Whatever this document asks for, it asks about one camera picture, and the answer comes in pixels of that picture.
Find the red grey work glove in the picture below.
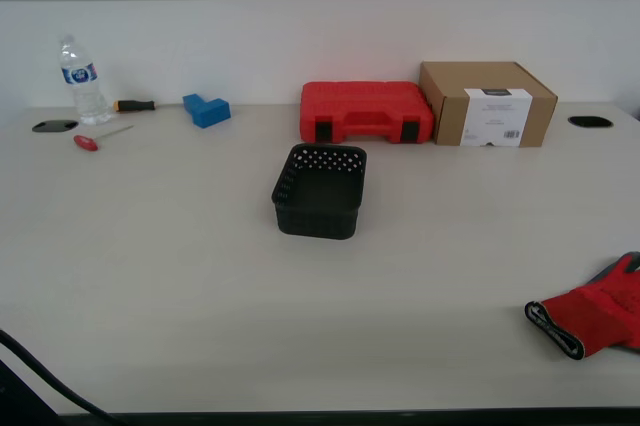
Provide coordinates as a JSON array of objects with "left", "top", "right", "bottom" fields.
[{"left": 524, "top": 251, "right": 640, "bottom": 361}]

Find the black robot base panel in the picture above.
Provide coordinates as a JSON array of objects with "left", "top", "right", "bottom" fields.
[{"left": 0, "top": 359, "right": 62, "bottom": 426}]

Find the black perforated plastic basket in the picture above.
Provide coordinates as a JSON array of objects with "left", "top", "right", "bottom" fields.
[{"left": 270, "top": 142, "right": 368, "bottom": 241}]

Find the red plastic tool case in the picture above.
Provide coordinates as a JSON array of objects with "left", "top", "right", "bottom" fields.
[{"left": 300, "top": 80, "right": 435, "bottom": 145}]

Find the blue plastic block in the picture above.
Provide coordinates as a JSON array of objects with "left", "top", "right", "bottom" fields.
[{"left": 181, "top": 93, "right": 232, "bottom": 130}]

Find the brown cardboard box white label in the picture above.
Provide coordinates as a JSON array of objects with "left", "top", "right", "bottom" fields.
[{"left": 418, "top": 61, "right": 559, "bottom": 149}]

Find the clear plastic water bottle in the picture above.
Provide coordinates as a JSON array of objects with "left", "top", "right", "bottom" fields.
[{"left": 58, "top": 34, "right": 113, "bottom": 126}]

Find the orange black handle screwdriver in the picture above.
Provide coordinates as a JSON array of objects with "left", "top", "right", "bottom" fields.
[{"left": 112, "top": 99, "right": 187, "bottom": 113}]

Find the black desk cable grommet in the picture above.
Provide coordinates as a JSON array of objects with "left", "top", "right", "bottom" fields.
[
  {"left": 31, "top": 119, "right": 80, "bottom": 134},
  {"left": 567, "top": 115, "right": 614, "bottom": 128}
]

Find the black cable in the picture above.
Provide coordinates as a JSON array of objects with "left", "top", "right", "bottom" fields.
[{"left": 0, "top": 328, "right": 124, "bottom": 426}]

